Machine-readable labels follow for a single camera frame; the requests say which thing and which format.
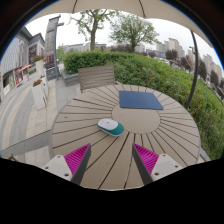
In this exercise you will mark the tall grey sign pillar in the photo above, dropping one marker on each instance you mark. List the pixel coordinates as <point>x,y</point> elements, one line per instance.
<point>50,40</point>

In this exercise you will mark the white planter with red flowers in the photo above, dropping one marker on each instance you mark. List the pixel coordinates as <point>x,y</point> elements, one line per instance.
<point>40,66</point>
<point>38,95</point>

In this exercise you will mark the white and teal computer mouse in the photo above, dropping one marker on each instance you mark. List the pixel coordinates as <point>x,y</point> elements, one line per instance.
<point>110,126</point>

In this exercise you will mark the distant apartment buildings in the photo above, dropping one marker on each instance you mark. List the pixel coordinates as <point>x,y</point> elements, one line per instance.
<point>173,44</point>

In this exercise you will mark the grey shopfront building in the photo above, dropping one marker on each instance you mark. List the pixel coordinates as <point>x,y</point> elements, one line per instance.
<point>13,56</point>

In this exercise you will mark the green hedge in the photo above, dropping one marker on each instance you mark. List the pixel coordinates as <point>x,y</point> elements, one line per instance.
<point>156,76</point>

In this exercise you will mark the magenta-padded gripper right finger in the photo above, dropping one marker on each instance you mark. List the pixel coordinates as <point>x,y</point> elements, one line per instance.
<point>164,165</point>

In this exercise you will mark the brown slatted outdoor chair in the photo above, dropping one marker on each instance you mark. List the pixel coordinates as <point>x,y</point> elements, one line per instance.
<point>96,77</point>

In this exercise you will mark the curved dark parasol pole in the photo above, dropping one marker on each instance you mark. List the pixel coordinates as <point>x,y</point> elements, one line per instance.
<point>195,66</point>

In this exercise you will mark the round leafy green tree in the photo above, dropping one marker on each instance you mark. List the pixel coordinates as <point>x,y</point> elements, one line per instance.
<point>133,30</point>

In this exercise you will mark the bare-trunked sparse tree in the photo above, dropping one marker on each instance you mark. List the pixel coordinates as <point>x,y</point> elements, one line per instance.
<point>92,31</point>

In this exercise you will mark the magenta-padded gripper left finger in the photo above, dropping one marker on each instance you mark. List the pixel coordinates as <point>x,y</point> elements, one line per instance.
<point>60,166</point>

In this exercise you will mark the dark blue mouse pad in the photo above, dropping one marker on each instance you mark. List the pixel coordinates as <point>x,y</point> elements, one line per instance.
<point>140,100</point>

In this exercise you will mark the beige parasol canopy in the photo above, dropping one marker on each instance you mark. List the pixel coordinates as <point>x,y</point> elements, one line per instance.
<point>113,6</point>

